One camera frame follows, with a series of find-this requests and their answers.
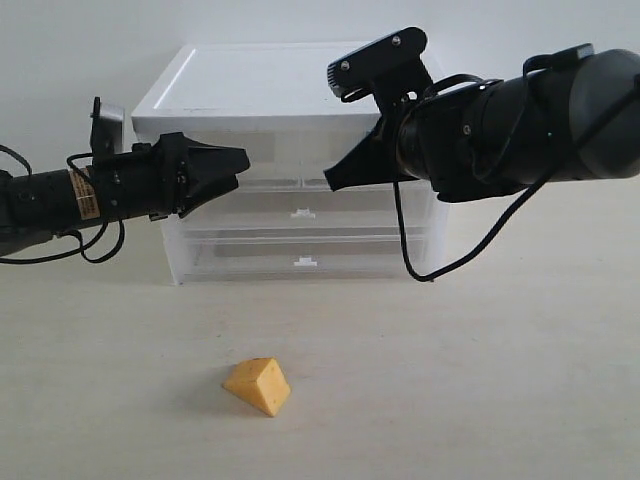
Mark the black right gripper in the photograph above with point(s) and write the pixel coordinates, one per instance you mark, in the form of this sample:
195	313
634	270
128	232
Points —
434	142

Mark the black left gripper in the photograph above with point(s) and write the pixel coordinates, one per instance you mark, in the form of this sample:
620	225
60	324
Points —
152	179

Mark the yellow cheese wedge toy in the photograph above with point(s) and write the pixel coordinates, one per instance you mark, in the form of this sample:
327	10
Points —
260	383

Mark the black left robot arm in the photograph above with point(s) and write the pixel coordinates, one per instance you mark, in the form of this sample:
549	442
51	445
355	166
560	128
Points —
35	208

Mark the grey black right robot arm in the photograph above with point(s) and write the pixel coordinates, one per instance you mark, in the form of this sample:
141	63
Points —
573	116

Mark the middle wide clear drawer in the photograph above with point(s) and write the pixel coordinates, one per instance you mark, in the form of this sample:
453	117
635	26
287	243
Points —
247	209

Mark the wide clear drawer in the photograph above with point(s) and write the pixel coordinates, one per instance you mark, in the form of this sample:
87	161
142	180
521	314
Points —
247	209
329	253

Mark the bottom wide clear drawer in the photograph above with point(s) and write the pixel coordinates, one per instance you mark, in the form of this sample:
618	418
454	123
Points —
329	253

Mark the white plastic drawer cabinet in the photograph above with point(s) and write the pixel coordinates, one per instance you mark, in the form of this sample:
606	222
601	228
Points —
281	89

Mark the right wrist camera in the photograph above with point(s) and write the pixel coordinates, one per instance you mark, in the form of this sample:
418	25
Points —
389	69

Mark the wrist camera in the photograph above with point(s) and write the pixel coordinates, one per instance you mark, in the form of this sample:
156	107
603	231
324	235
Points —
389	69
107	128

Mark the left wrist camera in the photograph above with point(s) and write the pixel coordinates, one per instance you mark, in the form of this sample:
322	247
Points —
107	128

